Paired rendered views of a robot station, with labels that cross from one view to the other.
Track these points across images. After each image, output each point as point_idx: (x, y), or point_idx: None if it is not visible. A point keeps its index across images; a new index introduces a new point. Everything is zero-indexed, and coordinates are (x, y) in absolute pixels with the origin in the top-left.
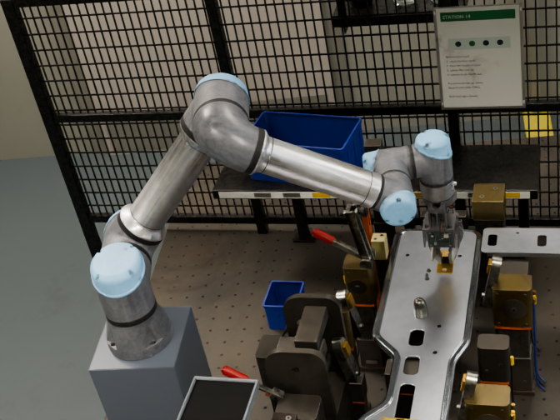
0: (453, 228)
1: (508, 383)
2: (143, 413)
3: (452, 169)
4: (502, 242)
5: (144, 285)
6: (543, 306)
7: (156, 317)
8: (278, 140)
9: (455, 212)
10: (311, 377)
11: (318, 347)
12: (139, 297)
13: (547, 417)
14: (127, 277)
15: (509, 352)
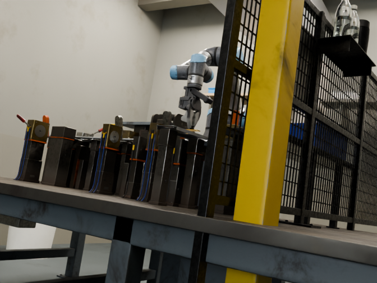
0: (180, 97)
1: (129, 159)
2: None
3: (191, 69)
4: (199, 137)
5: (209, 116)
6: (194, 210)
7: (207, 131)
8: (202, 54)
9: (192, 97)
10: None
11: (159, 117)
12: (207, 119)
13: (120, 197)
14: (208, 110)
15: (134, 141)
